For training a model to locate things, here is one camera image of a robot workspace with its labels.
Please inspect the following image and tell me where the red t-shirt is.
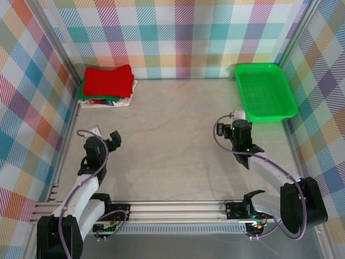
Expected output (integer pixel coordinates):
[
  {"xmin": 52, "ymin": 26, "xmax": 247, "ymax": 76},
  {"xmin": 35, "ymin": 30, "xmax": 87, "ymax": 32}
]
[{"xmin": 81, "ymin": 64, "xmax": 135, "ymax": 98}]

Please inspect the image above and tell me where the stack of folded clothes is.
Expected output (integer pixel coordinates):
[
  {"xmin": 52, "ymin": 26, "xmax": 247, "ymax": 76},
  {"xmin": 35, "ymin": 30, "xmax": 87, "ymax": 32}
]
[{"xmin": 78, "ymin": 79, "xmax": 139, "ymax": 110}]

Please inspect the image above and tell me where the green plastic basket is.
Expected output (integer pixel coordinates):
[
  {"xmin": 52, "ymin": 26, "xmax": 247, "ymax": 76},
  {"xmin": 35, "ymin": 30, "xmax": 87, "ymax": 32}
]
[{"xmin": 233, "ymin": 62, "xmax": 299, "ymax": 124}]

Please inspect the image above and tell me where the left controller circuit board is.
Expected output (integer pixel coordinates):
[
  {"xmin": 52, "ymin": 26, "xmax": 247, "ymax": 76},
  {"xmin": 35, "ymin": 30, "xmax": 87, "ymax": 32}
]
[{"xmin": 93, "ymin": 223, "xmax": 119, "ymax": 234}]

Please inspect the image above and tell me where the controller circuit board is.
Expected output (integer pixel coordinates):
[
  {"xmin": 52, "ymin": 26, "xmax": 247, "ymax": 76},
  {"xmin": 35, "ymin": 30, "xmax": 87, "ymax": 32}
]
[
  {"xmin": 93, "ymin": 223, "xmax": 119, "ymax": 234},
  {"xmin": 246, "ymin": 221, "xmax": 266, "ymax": 235}
]

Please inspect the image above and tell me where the right controller circuit board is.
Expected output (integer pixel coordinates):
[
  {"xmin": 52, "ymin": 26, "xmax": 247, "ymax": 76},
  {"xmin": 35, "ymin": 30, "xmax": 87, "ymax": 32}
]
[{"xmin": 246, "ymin": 221, "xmax": 266, "ymax": 235}]

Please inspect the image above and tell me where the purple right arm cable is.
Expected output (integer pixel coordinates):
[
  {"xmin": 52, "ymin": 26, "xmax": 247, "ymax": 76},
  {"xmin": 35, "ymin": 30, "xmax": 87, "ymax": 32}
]
[{"xmin": 213, "ymin": 113, "xmax": 308, "ymax": 241}]

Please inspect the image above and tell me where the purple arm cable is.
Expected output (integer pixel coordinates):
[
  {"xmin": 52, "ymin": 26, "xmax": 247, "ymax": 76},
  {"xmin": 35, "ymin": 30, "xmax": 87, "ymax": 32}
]
[
  {"xmin": 213, "ymin": 113, "xmax": 308, "ymax": 241},
  {"xmin": 58, "ymin": 129, "xmax": 128, "ymax": 259}
]

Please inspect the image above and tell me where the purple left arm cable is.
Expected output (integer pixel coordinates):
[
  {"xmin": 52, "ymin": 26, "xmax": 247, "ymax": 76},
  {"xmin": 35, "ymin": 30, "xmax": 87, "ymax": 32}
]
[{"xmin": 58, "ymin": 129, "xmax": 128, "ymax": 259}]

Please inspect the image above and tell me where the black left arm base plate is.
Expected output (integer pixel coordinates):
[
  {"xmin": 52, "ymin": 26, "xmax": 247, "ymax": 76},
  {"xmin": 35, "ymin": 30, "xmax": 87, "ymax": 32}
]
[{"xmin": 110, "ymin": 204, "xmax": 132, "ymax": 221}]

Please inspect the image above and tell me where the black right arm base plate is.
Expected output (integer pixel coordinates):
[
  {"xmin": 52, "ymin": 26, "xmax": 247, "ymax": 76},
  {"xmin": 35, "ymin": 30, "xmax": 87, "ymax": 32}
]
[{"xmin": 225, "ymin": 202, "xmax": 275, "ymax": 220}]

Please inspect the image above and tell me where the aluminium cross rail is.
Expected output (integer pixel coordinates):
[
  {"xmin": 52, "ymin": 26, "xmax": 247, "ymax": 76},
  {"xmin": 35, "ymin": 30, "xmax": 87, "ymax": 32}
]
[{"xmin": 29, "ymin": 201, "xmax": 327, "ymax": 224}]

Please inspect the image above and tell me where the grey slotted cable duct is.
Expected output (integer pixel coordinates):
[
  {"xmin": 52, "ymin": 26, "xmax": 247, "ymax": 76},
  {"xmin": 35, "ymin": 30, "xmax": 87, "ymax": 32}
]
[{"xmin": 80, "ymin": 226, "xmax": 249, "ymax": 234}]

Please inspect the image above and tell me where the aluminium frame post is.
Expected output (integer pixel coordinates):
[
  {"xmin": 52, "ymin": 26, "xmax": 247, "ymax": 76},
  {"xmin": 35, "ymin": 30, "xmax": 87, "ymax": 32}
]
[
  {"xmin": 277, "ymin": 0, "xmax": 323, "ymax": 70},
  {"xmin": 33, "ymin": 0, "xmax": 83, "ymax": 87}
]

